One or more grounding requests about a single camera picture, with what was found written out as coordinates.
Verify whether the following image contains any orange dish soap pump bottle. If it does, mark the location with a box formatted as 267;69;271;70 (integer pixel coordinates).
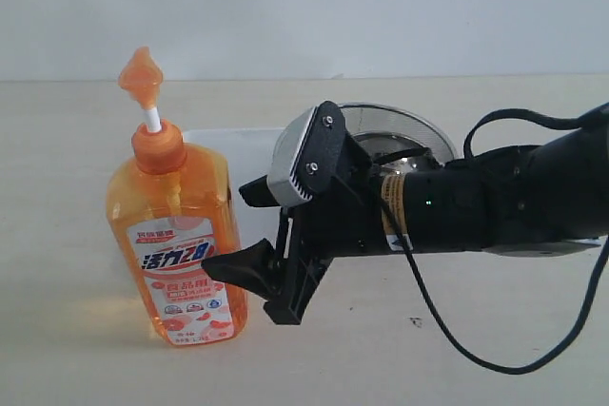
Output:
106;47;248;347

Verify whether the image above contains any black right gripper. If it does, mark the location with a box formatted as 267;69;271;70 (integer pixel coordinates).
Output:
201;132;414;326

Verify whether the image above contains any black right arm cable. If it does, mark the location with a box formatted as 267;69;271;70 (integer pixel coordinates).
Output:
375;107;609;376

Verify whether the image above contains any white rectangular tray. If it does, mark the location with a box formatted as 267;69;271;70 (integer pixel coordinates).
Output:
183;127;283;248

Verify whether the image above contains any steel mesh colander basket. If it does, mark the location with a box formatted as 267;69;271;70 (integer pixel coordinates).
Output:
339;102;459;163

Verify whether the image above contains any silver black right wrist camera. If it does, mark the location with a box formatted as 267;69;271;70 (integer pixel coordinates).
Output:
266;101;346;207

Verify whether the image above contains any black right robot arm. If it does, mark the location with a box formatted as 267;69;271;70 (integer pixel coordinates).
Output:
201;101;608;325

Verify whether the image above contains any small stainless steel bowl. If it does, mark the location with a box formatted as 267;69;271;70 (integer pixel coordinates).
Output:
355;131;442;175

